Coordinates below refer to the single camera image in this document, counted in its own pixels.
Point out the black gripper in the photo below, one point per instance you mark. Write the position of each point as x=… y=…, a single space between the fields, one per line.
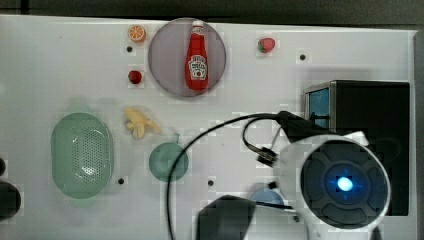
x=297 y=128

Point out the silver black toaster oven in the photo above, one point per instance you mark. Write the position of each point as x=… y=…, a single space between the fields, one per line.
x=381 y=110

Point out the black robot base left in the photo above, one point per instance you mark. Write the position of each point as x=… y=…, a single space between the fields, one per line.
x=10 y=200

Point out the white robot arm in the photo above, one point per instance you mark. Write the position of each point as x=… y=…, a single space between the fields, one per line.
x=333 y=186

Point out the light red strawberry toy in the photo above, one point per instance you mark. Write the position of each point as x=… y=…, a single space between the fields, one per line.
x=265 y=45

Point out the red ketchup bottle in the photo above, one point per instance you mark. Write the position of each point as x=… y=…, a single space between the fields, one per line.
x=196 y=63

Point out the grey round plate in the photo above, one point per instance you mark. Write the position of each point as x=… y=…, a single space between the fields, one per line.
x=167 y=54

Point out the yellow peeled banana toy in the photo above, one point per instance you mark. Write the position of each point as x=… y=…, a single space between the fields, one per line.
x=137 y=122

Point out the dark red strawberry toy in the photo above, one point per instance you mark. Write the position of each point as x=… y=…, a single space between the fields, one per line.
x=135 y=77

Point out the orange slice toy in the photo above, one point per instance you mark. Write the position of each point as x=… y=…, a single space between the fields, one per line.
x=137 y=33

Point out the green perforated colander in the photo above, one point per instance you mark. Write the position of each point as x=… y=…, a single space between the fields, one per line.
x=82 y=154

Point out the green cup with handle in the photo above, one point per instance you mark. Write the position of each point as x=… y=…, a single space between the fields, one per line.
x=167 y=160

